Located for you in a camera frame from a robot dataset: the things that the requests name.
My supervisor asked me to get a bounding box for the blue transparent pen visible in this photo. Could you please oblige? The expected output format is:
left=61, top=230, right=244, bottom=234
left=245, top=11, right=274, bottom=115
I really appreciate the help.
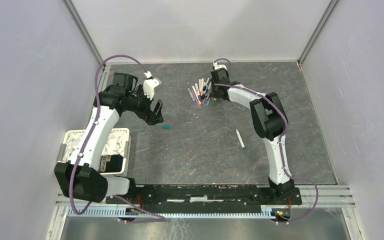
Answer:
left=203, top=83, right=212, bottom=105

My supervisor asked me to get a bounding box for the white plastic basket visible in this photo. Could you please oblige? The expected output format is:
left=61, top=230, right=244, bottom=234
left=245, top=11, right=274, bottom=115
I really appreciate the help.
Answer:
left=57, top=128, right=131, bottom=177

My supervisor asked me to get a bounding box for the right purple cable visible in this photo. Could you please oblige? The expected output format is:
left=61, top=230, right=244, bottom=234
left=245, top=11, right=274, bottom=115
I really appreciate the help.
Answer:
left=212, top=58, right=319, bottom=225

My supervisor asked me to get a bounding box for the black capped pen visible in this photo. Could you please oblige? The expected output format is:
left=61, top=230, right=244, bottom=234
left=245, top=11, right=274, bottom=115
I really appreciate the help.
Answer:
left=202, top=78, right=210, bottom=96

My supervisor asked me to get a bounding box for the purple cable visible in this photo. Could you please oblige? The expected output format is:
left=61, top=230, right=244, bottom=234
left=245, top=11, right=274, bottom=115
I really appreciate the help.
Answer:
left=69, top=54, right=166, bottom=224
left=212, top=58, right=319, bottom=225

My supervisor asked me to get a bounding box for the purple transparent pen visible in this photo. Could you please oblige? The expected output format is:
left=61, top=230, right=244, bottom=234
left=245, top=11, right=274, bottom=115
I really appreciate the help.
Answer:
left=205, top=91, right=212, bottom=106

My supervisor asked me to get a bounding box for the green capped white pen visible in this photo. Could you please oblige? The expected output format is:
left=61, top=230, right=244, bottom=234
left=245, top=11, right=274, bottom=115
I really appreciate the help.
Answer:
left=211, top=98, right=217, bottom=106

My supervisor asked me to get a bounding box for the aluminium frame rail left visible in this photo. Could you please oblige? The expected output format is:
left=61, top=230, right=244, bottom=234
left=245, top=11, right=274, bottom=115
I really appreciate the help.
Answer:
left=62, top=0, right=103, bottom=64

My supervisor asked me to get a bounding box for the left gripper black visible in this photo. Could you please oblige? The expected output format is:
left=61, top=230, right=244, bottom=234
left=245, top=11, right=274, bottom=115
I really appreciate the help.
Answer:
left=124, top=84, right=163, bottom=126

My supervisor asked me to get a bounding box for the white cloth in basket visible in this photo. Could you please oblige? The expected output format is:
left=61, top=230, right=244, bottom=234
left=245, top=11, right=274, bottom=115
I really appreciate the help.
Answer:
left=58, top=128, right=130, bottom=162

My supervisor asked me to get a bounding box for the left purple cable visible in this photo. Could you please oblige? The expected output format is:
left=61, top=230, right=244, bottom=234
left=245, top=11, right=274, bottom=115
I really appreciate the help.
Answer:
left=69, top=54, right=166, bottom=224

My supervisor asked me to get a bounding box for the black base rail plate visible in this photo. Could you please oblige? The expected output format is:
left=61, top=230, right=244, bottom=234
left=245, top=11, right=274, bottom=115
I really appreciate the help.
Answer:
left=123, top=184, right=303, bottom=214

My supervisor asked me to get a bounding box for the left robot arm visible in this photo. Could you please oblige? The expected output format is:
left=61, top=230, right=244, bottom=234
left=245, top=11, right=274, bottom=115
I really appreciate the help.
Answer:
left=54, top=73, right=164, bottom=204

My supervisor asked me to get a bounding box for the aluminium frame rail right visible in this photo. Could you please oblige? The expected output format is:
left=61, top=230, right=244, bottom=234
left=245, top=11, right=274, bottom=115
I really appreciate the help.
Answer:
left=297, top=0, right=340, bottom=67

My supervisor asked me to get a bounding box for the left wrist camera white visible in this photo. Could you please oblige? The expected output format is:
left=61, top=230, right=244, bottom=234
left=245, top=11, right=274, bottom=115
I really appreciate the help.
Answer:
left=142, top=71, right=162, bottom=101

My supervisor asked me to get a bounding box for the aluminium frame rail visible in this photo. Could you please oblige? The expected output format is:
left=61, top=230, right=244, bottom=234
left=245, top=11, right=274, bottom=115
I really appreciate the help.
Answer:
left=297, top=0, right=340, bottom=67
left=62, top=0, right=103, bottom=64

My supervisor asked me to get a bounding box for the white slotted cable duct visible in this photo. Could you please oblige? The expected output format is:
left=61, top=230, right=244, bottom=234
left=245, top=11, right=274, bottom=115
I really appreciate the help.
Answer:
left=82, top=206, right=290, bottom=220

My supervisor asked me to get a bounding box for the teal capped white pen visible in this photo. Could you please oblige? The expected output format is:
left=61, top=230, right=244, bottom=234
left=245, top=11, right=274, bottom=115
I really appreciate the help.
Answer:
left=235, top=129, right=246, bottom=150

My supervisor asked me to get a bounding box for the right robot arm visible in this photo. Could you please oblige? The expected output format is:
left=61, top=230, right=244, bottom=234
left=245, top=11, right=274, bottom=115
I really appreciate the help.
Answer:
left=210, top=68, right=295, bottom=204

